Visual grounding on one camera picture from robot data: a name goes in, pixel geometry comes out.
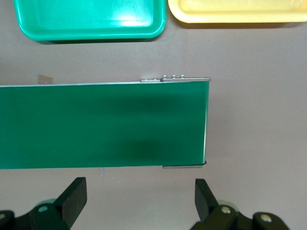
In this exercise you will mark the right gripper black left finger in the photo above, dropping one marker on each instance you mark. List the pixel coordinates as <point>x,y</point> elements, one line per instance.
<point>72,198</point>

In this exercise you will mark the green plastic tray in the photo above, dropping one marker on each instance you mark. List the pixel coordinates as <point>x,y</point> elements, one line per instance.
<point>84,14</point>

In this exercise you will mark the brown tape piece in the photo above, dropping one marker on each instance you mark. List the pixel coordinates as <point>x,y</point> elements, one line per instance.
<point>45,79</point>

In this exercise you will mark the yellow plastic tray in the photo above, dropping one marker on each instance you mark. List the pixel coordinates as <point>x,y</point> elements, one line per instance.
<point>239,12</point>

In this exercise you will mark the green conveyor belt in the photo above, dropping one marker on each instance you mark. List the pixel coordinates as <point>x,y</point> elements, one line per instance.
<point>96,124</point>

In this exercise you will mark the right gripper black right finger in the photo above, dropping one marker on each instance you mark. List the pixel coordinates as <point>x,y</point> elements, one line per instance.
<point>205,201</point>

